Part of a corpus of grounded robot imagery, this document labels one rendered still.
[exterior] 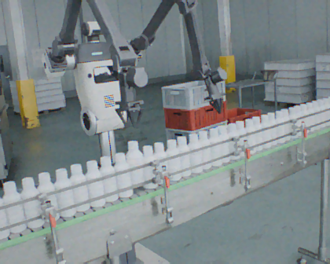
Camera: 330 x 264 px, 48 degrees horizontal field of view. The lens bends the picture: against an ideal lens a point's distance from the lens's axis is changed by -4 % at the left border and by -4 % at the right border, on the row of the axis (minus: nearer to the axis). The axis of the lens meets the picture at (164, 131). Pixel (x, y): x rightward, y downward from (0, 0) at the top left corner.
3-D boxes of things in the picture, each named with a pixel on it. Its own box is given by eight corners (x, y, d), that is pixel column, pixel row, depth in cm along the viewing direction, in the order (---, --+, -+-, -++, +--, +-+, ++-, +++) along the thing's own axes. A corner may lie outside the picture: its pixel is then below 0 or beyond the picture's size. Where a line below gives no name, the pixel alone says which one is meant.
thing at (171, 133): (193, 152, 396) (192, 131, 391) (165, 148, 425) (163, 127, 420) (229, 139, 436) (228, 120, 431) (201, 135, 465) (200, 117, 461)
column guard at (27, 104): (25, 129, 852) (18, 81, 828) (20, 127, 883) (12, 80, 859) (42, 126, 874) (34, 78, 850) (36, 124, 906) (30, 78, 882)
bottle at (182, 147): (192, 172, 166) (189, 135, 162) (190, 177, 160) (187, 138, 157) (178, 173, 167) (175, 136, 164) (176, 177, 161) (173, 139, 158)
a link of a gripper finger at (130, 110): (131, 130, 137) (128, 104, 135) (121, 128, 143) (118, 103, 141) (147, 126, 141) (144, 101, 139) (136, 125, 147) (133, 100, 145)
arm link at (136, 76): (131, 53, 142) (111, 55, 137) (149, 50, 133) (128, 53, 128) (135, 85, 144) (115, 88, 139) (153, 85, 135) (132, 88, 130)
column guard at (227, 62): (229, 93, 1142) (226, 56, 1118) (219, 92, 1173) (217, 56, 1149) (237, 91, 1165) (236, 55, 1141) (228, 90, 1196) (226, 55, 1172)
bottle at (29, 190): (23, 226, 125) (14, 180, 122) (38, 219, 130) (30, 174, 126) (33, 231, 122) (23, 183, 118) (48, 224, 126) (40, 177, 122)
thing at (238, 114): (231, 137, 445) (230, 119, 440) (205, 133, 476) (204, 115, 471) (262, 126, 482) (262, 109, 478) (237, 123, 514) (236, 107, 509)
